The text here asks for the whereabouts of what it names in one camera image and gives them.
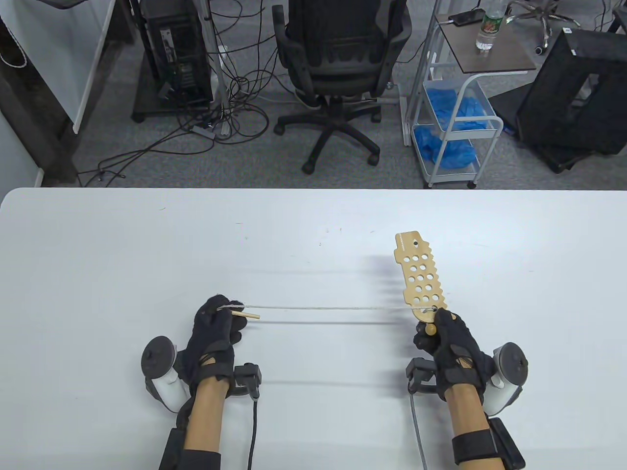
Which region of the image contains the brown side table top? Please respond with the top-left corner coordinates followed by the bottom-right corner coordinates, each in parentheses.
top-left (436, 14), bottom-right (538, 74)

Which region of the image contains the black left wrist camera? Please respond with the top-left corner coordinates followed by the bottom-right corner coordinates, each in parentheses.
top-left (228, 362), bottom-right (263, 400)

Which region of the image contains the black flat stand base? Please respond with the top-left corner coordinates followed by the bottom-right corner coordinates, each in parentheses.
top-left (489, 87), bottom-right (608, 174)

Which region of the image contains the black phone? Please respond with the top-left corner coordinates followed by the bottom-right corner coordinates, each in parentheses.
top-left (448, 10), bottom-right (485, 26)

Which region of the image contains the black mesh box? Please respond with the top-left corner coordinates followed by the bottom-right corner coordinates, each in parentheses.
top-left (517, 28), bottom-right (627, 157)

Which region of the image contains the person's right forearm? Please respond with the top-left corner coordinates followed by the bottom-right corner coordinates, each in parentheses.
top-left (446, 384), bottom-right (490, 436)

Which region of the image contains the black right forearm box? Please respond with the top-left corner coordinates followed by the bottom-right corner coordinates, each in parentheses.
top-left (487, 417), bottom-right (526, 470)

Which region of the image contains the grey white hand controller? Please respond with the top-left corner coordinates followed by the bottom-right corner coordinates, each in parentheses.
top-left (141, 335), bottom-right (186, 412)
top-left (482, 342), bottom-right (529, 416)

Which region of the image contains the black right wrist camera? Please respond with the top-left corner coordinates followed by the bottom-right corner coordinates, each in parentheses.
top-left (406, 357), bottom-right (439, 396)

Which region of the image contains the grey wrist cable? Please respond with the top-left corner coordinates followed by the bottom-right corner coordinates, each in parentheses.
top-left (247, 398), bottom-right (260, 470)
top-left (409, 394), bottom-right (427, 470)

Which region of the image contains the wooden crocodile lacing toy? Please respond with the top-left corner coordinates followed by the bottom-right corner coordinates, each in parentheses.
top-left (395, 231), bottom-right (449, 325)

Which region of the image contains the person's right hand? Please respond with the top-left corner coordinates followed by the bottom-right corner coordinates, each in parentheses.
top-left (413, 308), bottom-right (495, 403)

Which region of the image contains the silver metal pole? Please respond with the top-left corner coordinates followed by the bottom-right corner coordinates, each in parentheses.
top-left (203, 0), bottom-right (231, 138)

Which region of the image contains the tangle of black cables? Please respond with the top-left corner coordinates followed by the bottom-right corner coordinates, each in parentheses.
top-left (78, 0), bottom-right (294, 187)

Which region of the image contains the clear plastic water bottle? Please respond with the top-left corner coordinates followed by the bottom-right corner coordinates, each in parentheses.
top-left (475, 0), bottom-right (506, 52)

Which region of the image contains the white rope with wooden needle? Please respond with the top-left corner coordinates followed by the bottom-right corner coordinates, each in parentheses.
top-left (218, 304), bottom-right (439, 336)

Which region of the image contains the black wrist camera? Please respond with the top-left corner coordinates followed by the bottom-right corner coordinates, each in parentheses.
top-left (406, 357), bottom-right (439, 396)
top-left (228, 362), bottom-right (263, 400)

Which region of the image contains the black office chair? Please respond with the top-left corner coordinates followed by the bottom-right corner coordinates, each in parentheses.
top-left (272, 0), bottom-right (413, 174)

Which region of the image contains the white board panel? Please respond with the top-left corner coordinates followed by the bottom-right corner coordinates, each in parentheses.
top-left (0, 0), bottom-right (118, 134)

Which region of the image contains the black computer tower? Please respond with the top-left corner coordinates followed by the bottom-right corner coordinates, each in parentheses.
top-left (141, 0), bottom-right (214, 106)

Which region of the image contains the chrome chair base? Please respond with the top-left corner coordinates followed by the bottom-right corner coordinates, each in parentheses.
top-left (505, 0), bottom-right (583, 54)

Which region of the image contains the blue gloves pile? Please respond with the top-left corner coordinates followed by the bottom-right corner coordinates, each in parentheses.
top-left (414, 126), bottom-right (478, 169)
top-left (426, 88), bottom-right (494, 132)

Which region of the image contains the white rolling cart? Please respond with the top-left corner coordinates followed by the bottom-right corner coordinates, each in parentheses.
top-left (403, 10), bottom-right (504, 189)

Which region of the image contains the grey left wrist cable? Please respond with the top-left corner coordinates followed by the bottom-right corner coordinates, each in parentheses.
top-left (247, 398), bottom-right (260, 470)

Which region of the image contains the grey right wrist cable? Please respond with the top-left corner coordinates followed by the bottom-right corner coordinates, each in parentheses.
top-left (409, 394), bottom-right (427, 470)

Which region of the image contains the person's left hand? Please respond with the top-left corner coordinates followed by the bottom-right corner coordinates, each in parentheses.
top-left (177, 294), bottom-right (245, 397)

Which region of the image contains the black left arm strap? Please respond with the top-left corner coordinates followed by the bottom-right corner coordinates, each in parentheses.
top-left (181, 448), bottom-right (221, 470)

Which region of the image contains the black left forearm box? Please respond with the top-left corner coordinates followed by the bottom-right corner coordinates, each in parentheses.
top-left (158, 428), bottom-right (186, 470)

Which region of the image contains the black arm strap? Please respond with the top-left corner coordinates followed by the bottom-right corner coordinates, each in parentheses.
top-left (452, 428), bottom-right (499, 466)
top-left (181, 448), bottom-right (221, 470)

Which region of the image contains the grey white left hand controller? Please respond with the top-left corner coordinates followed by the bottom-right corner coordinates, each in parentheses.
top-left (141, 335), bottom-right (186, 412)

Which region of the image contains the black wheeled platform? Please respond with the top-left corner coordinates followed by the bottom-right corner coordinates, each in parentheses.
top-left (131, 64), bottom-right (216, 123)

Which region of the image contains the person's left forearm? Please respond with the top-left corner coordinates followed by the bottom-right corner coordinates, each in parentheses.
top-left (185, 379), bottom-right (228, 453)

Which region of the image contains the black right arm strap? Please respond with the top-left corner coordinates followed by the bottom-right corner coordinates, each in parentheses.
top-left (452, 428), bottom-right (499, 466)

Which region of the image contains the grey white right hand controller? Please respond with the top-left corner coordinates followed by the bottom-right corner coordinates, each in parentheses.
top-left (482, 342), bottom-right (529, 416)

